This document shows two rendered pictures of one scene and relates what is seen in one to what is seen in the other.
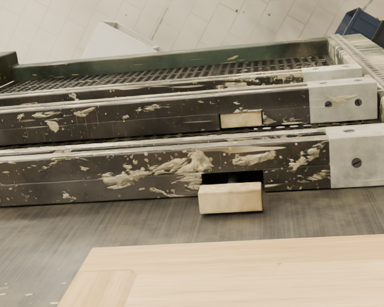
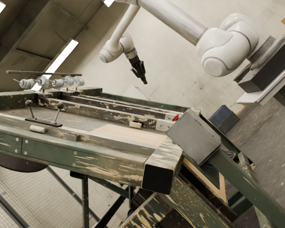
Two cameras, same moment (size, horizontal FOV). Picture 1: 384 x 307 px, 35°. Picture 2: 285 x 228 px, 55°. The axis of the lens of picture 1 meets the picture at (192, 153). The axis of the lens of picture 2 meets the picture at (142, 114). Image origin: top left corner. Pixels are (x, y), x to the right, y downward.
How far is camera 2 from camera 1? 1.15 m
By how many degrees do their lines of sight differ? 9
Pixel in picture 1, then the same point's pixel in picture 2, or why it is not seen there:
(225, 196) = (134, 124)
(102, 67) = (125, 99)
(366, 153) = (163, 124)
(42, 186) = (102, 115)
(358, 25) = (223, 111)
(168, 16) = (158, 89)
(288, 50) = (178, 108)
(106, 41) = (132, 92)
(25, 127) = (101, 106)
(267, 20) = (194, 100)
